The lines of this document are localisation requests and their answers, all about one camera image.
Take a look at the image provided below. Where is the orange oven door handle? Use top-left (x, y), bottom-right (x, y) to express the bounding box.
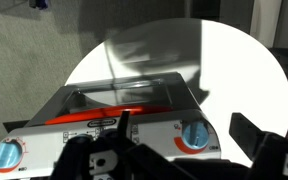
top-left (45, 105), bottom-right (172, 125)

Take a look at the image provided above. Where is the grey toy stove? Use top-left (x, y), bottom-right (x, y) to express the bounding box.
top-left (0, 73), bottom-right (221, 180)

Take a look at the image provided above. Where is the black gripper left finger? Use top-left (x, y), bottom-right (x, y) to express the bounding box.
top-left (51, 111), bottom-right (198, 180)

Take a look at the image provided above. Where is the blue left stove knob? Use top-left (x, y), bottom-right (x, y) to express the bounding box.
top-left (0, 140), bottom-right (22, 169)

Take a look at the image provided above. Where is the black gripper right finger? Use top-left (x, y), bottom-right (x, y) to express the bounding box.
top-left (229, 113), bottom-right (288, 180)

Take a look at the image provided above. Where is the blue middle stove knob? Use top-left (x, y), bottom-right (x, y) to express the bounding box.
top-left (74, 134), bottom-right (93, 142)

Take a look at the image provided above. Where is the blue stove knob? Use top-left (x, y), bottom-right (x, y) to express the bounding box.
top-left (74, 134), bottom-right (93, 142)
top-left (0, 140), bottom-right (22, 169)
top-left (182, 122), bottom-right (209, 149)

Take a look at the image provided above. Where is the round white table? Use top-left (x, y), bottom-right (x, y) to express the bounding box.
top-left (67, 18), bottom-right (288, 166)

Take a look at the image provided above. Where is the blue right stove knob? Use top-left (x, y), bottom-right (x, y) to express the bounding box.
top-left (182, 122), bottom-right (209, 149)

